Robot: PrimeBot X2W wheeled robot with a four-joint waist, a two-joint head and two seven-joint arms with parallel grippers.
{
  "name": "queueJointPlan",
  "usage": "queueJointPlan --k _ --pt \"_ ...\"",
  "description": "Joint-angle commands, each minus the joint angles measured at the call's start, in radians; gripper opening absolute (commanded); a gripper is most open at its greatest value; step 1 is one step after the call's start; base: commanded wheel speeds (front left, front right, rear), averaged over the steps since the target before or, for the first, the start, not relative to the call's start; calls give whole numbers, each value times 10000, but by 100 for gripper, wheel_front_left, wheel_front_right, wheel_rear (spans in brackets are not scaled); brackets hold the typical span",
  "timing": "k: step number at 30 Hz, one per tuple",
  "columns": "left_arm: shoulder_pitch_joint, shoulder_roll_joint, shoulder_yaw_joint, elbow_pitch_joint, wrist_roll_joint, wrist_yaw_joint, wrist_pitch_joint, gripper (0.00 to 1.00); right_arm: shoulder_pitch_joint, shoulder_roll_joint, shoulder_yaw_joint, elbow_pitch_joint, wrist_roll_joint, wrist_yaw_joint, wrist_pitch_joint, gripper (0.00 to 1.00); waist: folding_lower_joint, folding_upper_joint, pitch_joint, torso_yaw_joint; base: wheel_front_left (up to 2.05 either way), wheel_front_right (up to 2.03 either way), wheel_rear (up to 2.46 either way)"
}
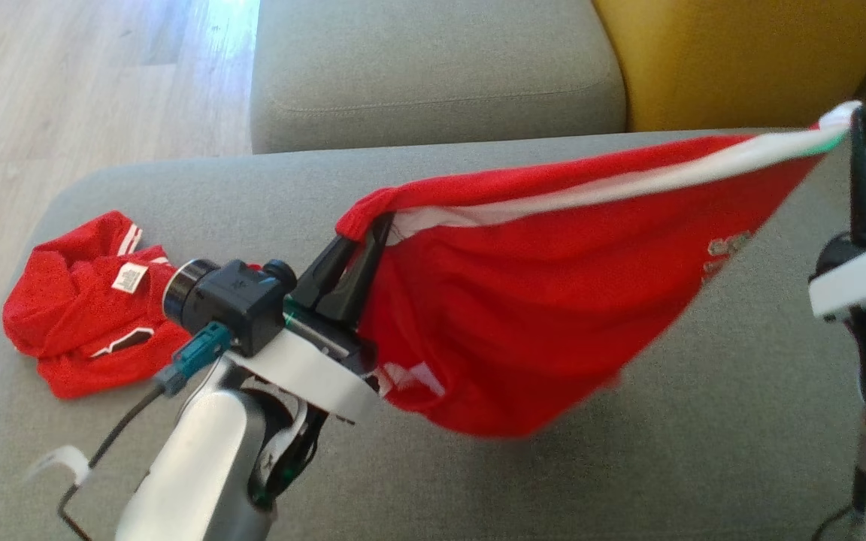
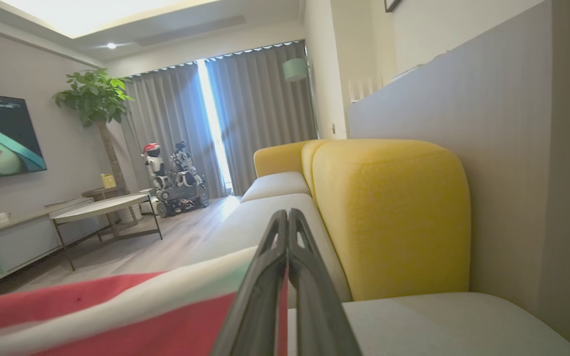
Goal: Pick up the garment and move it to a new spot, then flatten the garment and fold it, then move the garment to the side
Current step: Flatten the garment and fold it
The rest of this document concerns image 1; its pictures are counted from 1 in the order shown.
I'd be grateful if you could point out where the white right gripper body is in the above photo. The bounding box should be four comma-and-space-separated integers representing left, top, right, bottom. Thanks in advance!
808, 233, 866, 325

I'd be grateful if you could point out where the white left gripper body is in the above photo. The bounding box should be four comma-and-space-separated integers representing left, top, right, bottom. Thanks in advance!
240, 297, 383, 426

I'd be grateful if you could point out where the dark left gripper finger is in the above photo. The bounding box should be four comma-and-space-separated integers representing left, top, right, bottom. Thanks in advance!
319, 213, 397, 326
304, 234, 363, 310

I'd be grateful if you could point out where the red shorts white stripe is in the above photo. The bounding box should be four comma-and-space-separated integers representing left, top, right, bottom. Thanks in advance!
335, 101, 863, 439

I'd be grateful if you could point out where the red Bulls jersey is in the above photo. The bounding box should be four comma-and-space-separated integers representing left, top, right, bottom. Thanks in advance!
2, 210, 202, 400

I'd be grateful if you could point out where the yellow sofa cushion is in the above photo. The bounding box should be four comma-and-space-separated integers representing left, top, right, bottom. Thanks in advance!
592, 0, 866, 135

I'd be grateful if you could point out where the grey sofa back cushion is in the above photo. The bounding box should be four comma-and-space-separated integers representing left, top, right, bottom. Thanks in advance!
250, 0, 628, 156

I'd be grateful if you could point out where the left camera cable teal plug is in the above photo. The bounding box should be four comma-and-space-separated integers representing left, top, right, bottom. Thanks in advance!
56, 322, 235, 541

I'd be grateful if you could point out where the white left cable tag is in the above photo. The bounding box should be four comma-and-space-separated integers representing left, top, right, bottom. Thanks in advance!
26, 444, 92, 486

